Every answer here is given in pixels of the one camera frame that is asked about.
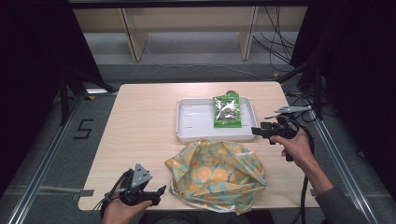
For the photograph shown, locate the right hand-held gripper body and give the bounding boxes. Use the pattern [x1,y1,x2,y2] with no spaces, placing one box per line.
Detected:
[269,105,312,145]

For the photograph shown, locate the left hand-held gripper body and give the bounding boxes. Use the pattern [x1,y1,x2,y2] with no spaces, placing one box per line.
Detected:
[120,162,162,206]

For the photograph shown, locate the green snack packet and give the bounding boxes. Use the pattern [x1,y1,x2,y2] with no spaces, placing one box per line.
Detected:
[212,92,243,129]

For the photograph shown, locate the orange print fabric bag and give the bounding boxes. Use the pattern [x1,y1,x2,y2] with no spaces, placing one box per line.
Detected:
[164,138,268,216]

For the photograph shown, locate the white plastic tray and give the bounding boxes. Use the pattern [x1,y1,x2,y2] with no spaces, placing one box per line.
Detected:
[175,96,260,144]

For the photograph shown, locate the person's right hand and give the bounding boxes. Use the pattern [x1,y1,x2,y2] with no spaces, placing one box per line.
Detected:
[270,129,316,172]

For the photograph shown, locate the person's left hand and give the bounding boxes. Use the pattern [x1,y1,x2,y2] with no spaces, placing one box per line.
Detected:
[101,192,153,224]

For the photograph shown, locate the black metal stand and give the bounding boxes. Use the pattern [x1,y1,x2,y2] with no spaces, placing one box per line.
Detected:
[58,66,119,126]
[276,60,325,121]

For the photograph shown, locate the black curtain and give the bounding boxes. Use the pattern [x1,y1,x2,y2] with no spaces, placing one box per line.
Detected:
[290,0,396,188]
[0,0,106,195]

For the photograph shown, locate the grey floor tape strip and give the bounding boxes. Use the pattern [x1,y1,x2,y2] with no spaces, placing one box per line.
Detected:
[5,185,95,201]

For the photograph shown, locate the light wooden shelf unit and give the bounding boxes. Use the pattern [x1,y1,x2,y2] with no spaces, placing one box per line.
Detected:
[73,6,309,63]

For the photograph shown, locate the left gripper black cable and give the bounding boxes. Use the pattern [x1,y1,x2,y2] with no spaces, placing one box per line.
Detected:
[92,169,134,216]

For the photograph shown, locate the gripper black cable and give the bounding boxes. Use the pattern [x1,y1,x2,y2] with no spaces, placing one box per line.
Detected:
[290,121,316,224]
[92,169,134,216]

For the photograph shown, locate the black floor cables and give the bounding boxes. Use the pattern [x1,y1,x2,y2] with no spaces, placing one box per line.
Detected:
[285,90,332,124]

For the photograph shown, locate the black hanging cables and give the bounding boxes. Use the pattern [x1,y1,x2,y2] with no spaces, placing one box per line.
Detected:
[252,6,297,73]

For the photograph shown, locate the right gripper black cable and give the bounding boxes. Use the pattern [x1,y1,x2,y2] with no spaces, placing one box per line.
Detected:
[290,121,316,224]

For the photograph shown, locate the long aluminium floor rail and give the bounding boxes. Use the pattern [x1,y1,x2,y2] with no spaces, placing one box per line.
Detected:
[309,116,380,224]
[7,92,86,224]

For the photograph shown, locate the short aluminium rail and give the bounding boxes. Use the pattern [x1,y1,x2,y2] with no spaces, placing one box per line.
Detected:
[85,88,120,95]

